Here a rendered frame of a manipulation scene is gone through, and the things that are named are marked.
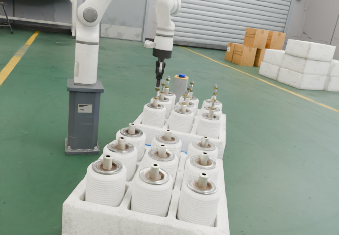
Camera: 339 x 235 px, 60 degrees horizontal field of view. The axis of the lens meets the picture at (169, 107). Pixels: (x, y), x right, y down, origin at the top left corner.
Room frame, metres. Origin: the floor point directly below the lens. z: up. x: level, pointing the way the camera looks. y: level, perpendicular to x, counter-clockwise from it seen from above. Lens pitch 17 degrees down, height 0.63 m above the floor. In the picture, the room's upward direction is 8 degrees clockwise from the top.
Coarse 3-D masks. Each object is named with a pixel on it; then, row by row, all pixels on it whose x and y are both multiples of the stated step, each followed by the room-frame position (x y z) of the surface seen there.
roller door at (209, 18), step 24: (192, 0) 6.62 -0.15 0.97; (216, 0) 6.82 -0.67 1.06; (240, 0) 7.03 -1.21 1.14; (264, 0) 7.26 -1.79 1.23; (288, 0) 7.49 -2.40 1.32; (192, 24) 6.66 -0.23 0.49; (216, 24) 6.86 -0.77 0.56; (240, 24) 7.08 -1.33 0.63; (264, 24) 7.32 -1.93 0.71; (288, 24) 7.51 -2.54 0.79; (216, 48) 6.89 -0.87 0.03
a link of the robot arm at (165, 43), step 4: (156, 36) 1.18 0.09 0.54; (160, 36) 1.17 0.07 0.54; (156, 40) 1.17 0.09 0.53; (160, 40) 1.16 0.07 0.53; (164, 40) 1.16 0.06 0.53; (168, 40) 1.17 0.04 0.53; (172, 40) 1.19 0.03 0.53; (144, 44) 1.16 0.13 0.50; (148, 44) 1.15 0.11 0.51; (152, 44) 1.17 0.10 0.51; (156, 44) 1.17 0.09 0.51; (160, 44) 1.16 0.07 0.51; (164, 44) 1.16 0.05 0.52; (168, 44) 1.17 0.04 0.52; (172, 44) 1.19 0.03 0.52; (156, 48) 1.17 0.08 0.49; (160, 48) 1.16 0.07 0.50; (164, 48) 1.16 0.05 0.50; (168, 48) 1.17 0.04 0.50
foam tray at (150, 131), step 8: (136, 120) 1.19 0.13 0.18; (168, 120) 1.25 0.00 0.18; (224, 120) 1.36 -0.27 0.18; (144, 128) 1.12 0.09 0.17; (152, 128) 1.12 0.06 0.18; (160, 128) 1.13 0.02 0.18; (168, 128) 1.20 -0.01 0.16; (192, 128) 1.19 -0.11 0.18; (224, 128) 1.25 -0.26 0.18; (152, 136) 1.12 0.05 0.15; (184, 136) 1.10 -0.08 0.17; (192, 136) 1.10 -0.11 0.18; (200, 136) 1.11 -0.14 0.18; (224, 136) 1.15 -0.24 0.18; (184, 144) 1.10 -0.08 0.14; (216, 144) 1.08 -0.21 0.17; (224, 144) 1.08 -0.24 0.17
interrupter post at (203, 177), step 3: (201, 174) 0.62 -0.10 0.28; (204, 174) 0.63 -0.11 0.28; (207, 174) 0.63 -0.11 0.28; (201, 177) 0.62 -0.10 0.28; (204, 177) 0.61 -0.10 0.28; (207, 177) 0.62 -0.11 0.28; (198, 180) 0.62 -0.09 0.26; (201, 180) 0.62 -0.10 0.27; (204, 180) 0.61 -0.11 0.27; (207, 180) 0.62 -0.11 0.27; (198, 183) 0.62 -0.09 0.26; (201, 183) 0.62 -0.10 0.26; (204, 183) 0.61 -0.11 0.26; (198, 186) 0.62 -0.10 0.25; (201, 186) 0.61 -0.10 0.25; (204, 186) 0.62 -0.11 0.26
